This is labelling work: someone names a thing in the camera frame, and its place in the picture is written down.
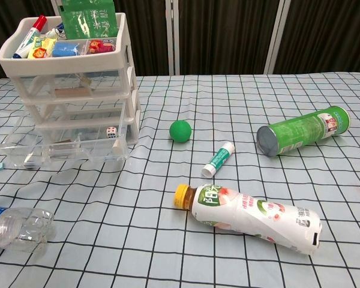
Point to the green chip can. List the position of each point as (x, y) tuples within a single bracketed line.
[(303, 129)]

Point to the red-capped whiteboard marker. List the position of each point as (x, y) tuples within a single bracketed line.
[(30, 37)]

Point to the white die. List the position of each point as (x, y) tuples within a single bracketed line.
[(111, 132)]

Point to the red cartoon packet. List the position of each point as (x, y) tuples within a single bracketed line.
[(100, 45)]

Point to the green tea packet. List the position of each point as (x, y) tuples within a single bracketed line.
[(87, 25), (87, 3)]

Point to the yellow lion cartoon packet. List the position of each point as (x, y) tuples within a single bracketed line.
[(40, 52)]

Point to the white small block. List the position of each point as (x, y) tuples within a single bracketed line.
[(117, 147)]

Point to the black folding screen white frame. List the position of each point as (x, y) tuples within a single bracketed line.
[(228, 30)]

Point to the blue checkered tablecloth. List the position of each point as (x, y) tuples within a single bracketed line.
[(168, 255)]

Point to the white plastic drawer organizer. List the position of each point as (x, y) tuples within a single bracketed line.
[(63, 61)]

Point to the blue-capped white marker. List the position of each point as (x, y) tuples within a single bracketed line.
[(55, 31)]

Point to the clear blue-label water bottle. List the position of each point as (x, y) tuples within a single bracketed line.
[(18, 228)]

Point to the green white glue stick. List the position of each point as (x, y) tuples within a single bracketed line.
[(217, 159)]

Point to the yellow-capped tea bottle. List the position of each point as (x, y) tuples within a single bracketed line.
[(243, 216)]

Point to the green foam ball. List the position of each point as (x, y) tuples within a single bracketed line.
[(180, 131)]

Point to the brown wooden block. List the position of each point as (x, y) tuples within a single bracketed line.
[(72, 92)]

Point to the dark round small object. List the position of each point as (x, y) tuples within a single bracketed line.
[(29, 164)]

